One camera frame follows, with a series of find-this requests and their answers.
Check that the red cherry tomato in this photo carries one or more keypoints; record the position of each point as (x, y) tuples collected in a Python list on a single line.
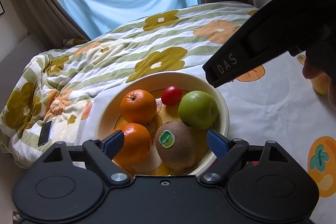
[(172, 95)]

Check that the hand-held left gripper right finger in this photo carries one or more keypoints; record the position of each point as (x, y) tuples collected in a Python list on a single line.
[(218, 141)]

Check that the duck print ceramic bowl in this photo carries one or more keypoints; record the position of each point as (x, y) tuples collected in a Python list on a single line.
[(168, 113)]

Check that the brown kiwi with green sticker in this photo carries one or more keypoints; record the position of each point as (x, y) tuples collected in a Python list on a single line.
[(178, 146)]

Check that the orange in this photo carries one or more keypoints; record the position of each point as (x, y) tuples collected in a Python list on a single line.
[(136, 144), (137, 106)]

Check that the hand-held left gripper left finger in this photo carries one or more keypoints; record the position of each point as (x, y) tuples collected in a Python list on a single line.
[(115, 142)]

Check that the wrinkled yellow apple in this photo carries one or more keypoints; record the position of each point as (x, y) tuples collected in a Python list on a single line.
[(320, 85)]

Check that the white fruit print cloth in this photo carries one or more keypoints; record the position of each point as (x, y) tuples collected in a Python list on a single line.
[(267, 113)]

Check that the green apple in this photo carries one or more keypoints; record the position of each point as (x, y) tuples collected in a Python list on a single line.
[(198, 109)]

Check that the floral striped blanket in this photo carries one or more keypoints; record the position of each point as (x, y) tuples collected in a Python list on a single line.
[(105, 56)]

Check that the person's right hand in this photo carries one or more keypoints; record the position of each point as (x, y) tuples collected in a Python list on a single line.
[(321, 61)]

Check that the framed wall picture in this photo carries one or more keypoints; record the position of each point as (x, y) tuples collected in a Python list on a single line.
[(1, 8)]

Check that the black smartphone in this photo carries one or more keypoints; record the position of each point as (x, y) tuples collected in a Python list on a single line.
[(45, 133)]

